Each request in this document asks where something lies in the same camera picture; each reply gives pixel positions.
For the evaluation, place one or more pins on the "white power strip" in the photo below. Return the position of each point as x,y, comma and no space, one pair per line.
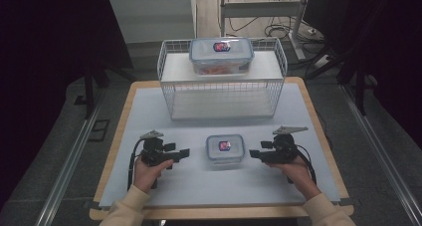
321,61

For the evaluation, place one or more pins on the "white metal desk frame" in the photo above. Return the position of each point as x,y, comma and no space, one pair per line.
262,9

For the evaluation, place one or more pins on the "small clear lidded food container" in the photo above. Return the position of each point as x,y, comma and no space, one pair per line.
225,150

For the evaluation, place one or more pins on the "black floor plate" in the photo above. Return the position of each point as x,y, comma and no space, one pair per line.
99,129

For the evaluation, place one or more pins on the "person's right hand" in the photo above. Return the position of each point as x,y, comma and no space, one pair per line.
297,178

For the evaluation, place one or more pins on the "black stand leg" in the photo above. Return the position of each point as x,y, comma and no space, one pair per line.
90,90

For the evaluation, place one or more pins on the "light blue table mat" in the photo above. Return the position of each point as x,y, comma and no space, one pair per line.
205,186

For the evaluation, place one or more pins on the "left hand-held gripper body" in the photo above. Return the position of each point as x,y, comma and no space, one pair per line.
154,153

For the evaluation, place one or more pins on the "large clear lidded food container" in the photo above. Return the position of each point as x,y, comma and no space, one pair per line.
221,55

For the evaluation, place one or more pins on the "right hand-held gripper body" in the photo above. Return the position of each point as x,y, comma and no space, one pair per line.
282,151

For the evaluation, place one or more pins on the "white panel board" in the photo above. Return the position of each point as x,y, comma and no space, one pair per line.
152,17

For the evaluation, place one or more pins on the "person's left hand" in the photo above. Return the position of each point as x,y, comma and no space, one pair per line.
146,176

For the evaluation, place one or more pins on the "dark curtain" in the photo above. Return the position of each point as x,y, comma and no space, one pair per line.
381,46
49,53

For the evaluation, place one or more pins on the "metal floor rail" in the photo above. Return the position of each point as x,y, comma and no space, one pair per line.
381,153
66,173

